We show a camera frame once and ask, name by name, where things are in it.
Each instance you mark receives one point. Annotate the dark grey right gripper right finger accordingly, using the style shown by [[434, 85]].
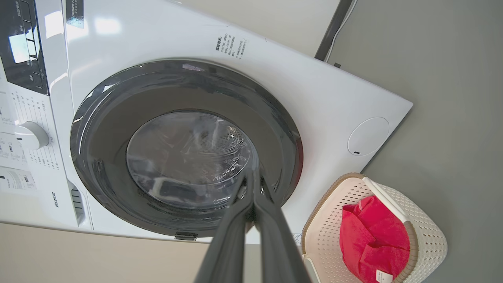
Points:
[[279, 251]]

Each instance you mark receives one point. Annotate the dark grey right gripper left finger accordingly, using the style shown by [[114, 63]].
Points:
[[228, 243]]

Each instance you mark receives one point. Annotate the cream perforated laundry basket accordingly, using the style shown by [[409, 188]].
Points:
[[324, 239]]

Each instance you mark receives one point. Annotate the red garment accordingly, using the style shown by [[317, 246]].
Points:
[[373, 239]]

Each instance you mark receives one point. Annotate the white garment care tag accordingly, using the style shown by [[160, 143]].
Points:
[[384, 276]]

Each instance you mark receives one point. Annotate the round white filter cover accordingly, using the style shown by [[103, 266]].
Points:
[[368, 136]]

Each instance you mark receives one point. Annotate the white front-load washing machine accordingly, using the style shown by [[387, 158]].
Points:
[[314, 110]]

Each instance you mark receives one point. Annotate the round dark washing machine door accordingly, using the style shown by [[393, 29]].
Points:
[[106, 149]]

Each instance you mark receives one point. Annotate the white detergent drawer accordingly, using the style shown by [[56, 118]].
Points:
[[43, 204]]

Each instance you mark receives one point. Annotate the white printed drawer sticker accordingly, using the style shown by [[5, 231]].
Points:
[[17, 179]]

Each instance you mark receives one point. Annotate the white round control knob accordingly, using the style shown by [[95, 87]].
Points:
[[33, 135]]

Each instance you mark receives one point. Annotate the black skirting strip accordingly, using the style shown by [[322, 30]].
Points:
[[333, 29]]

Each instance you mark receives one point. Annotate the small black machine sticker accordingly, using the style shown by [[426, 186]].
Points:
[[74, 11]]

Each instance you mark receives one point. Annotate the black glossy display panel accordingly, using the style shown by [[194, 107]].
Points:
[[23, 51]]

